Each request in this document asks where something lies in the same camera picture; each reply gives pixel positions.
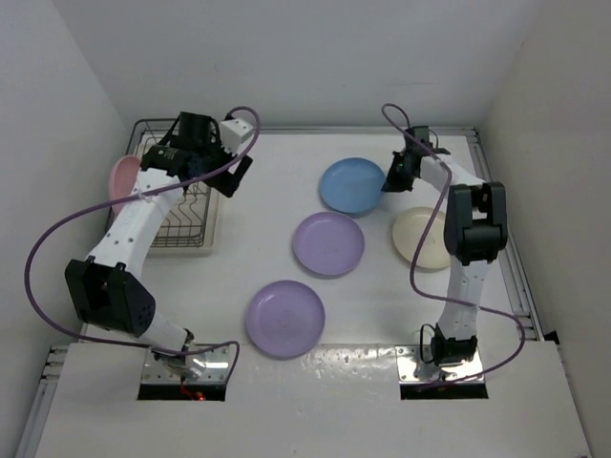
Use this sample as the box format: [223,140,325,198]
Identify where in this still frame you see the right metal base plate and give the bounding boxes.
[395,344,485,385]

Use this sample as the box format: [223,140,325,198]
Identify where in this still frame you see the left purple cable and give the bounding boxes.
[24,105,262,383]

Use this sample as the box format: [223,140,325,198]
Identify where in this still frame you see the purple cable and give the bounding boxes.
[380,102,528,388]
[24,105,262,383]

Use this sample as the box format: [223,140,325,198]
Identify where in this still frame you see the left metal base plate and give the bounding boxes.
[141,345,233,385]

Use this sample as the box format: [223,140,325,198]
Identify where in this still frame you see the blue plate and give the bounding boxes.
[319,157,386,215]

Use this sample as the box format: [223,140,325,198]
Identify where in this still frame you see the metal wire dish rack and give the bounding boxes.
[105,117,220,249]

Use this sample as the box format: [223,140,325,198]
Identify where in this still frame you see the purple plate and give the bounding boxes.
[245,280,326,360]
[292,212,366,278]

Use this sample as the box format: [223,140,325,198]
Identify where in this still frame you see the metal base plate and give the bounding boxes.
[395,344,485,385]
[141,345,233,385]

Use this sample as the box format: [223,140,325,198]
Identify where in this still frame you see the beige drip tray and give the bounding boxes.
[107,142,227,259]

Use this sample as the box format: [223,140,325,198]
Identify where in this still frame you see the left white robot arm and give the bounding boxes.
[65,112,257,380]

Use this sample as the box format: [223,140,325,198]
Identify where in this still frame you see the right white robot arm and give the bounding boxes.
[382,126,508,366]

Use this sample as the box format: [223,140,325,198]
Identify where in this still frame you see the pink plate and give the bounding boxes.
[108,156,141,200]

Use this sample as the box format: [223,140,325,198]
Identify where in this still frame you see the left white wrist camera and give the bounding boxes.
[219,118,254,155]

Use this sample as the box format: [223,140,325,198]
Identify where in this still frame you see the cream plate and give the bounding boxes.
[391,206,451,270]

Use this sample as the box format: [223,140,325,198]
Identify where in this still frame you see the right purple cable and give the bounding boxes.
[380,102,528,388]

